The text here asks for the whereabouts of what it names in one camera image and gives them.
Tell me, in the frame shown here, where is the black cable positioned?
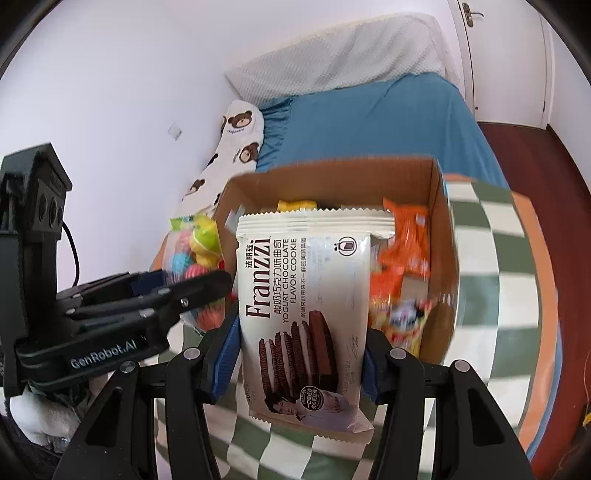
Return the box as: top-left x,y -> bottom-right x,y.
61,220 -> 80,290

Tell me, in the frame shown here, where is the bed with blue sheet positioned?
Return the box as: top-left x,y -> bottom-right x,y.
255,73 -> 512,191

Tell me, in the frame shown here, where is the green and white checkered mat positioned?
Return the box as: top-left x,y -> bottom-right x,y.
152,180 -> 542,480

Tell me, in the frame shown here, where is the white door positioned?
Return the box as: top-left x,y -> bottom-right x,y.
450,0 -> 556,131

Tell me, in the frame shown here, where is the orange snack packet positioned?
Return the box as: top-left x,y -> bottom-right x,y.
381,198 -> 433,278
369,258 -> 432,315

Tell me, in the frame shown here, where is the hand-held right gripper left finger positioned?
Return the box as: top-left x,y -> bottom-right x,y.
51,315 -> 243,480

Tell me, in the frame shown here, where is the bag of colourful candy balls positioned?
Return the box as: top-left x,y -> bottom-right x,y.
164,215 -> 238,334

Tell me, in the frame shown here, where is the white cloth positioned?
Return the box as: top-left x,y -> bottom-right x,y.
8,387 -> 94,447

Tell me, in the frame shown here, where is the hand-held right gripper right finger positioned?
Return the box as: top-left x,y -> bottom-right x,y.
362,330 -> 536,480

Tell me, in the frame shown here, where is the white quilted blanket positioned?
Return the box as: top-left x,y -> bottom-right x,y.
225,14 -> 452,101

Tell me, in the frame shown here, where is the white chocolate cookie packet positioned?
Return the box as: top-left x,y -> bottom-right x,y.
235,207 -> 396,435

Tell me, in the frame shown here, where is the yellow cartoon snack packet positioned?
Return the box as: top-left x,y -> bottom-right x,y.
369,298 -> 438,359

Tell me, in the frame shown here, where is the metal door handle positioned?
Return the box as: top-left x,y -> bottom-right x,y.
462,2 -> 485,27

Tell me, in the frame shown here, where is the white bear print pillow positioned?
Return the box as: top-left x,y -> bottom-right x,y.
178,99 -> 265,219

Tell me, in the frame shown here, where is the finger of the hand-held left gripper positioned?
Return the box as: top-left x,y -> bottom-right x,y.
68,270 -> 232,334
56,270 -> 168,311

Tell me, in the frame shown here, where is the cardboard box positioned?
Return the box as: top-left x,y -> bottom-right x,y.
212,157 -> 461,366

